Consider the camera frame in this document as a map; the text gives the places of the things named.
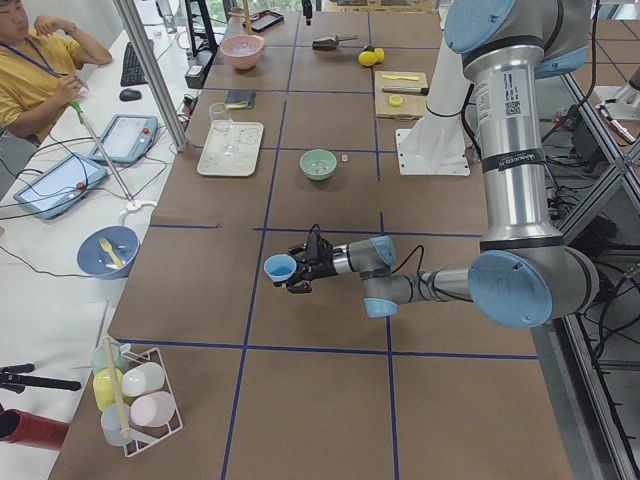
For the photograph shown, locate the black power box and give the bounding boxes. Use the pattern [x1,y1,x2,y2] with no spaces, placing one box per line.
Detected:
[184,50,215,89]

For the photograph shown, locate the light blue plastic cup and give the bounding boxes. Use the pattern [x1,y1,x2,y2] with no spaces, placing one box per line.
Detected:
[263,254,297,284]

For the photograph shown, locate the aluminium frame post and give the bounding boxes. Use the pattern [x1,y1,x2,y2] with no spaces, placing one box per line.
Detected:
[113,0,188,152]

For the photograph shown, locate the wooden cutting board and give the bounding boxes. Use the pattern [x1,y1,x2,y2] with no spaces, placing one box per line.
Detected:
[374,71,429,119]

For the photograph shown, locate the yellow cup in rack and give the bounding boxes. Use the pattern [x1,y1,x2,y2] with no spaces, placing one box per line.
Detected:
[92,368,115,412]

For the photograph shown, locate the ice cubes in green bowl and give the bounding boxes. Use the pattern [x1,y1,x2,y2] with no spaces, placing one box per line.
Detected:
[309,162,331,175]

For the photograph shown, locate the clear blue cup in rack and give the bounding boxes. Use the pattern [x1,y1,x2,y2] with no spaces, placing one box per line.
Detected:
[100,403,132,447]

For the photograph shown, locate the lemon half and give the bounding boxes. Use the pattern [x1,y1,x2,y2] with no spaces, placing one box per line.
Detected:
[388,95,404,108]

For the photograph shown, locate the black tripod handle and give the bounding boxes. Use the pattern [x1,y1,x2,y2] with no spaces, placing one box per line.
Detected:
[1,363,82,394]

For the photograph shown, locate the red cylinder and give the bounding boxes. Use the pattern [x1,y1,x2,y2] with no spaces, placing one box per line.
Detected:
[1,409,69,451]

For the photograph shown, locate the black computer mouse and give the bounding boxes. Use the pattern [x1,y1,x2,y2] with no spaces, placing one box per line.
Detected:
[119,88,142,102]

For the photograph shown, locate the dark blue bowl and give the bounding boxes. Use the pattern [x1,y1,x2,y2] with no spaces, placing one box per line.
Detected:
[76,225,140,280]

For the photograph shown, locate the clear wine glass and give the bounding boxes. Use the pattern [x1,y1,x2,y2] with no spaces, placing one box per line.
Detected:
[208,102,235,156]

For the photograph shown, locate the green cup in rack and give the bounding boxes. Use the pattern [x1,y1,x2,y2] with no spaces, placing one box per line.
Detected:
[91,341,128,375]

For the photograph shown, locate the white wire cup rack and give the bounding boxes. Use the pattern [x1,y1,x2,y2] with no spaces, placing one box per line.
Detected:
[100,336,183,458]

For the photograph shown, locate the wooden round stand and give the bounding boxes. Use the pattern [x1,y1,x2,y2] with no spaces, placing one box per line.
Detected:
[227,0,265,34]

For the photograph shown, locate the black keyboard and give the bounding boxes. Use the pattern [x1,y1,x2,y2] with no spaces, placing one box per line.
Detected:
[120,42,147,87]

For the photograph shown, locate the pink cup in rack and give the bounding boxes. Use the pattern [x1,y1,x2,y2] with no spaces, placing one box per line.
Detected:
[130,391,176,427]

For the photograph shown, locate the yellow lemon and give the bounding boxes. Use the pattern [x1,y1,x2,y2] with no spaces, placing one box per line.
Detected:
[374,48,385,64]
[358,50,378,67]

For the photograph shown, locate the green bowl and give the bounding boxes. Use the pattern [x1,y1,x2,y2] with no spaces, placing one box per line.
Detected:
[299,149,337,181]

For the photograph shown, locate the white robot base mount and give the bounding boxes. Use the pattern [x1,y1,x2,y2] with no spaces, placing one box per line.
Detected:
[396,43,471,176]

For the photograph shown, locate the white cup in rack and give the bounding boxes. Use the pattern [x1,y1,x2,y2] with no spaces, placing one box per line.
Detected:
[121,362,165,397]

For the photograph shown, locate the blue teach pendant tablet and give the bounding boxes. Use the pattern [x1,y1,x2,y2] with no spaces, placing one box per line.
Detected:
[13,153,107,220]

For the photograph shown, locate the yellow plastic fork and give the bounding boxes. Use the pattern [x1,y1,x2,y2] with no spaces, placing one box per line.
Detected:
[99,237,124,269]

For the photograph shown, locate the seated person yellow shirt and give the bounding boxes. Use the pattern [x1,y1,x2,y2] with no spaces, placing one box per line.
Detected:
[1,1,112,145]

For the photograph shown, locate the metal ice scoop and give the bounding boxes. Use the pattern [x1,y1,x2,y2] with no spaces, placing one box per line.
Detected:
[311,34,358,51]

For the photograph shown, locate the green handled metal stick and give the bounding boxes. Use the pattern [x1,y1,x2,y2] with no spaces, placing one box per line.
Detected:
[70,100,158,225]

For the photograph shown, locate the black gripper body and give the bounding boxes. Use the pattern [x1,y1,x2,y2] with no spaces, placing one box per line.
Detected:
[298,232,336,281]

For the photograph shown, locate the pink bowl with ice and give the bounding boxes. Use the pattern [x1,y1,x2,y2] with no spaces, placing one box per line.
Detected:
[219,35,266,70]

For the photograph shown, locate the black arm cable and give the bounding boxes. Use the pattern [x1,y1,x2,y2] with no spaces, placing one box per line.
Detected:
[389,244,426,275]

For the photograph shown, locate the cream bear tray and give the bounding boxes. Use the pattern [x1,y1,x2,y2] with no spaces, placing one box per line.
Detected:
[196,122,264,177]

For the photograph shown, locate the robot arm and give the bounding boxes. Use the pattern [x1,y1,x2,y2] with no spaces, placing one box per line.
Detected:
[264,1,598,328]

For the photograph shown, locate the yellow plastic knife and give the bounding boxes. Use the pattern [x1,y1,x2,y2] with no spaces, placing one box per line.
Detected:
[381,74,420,82]

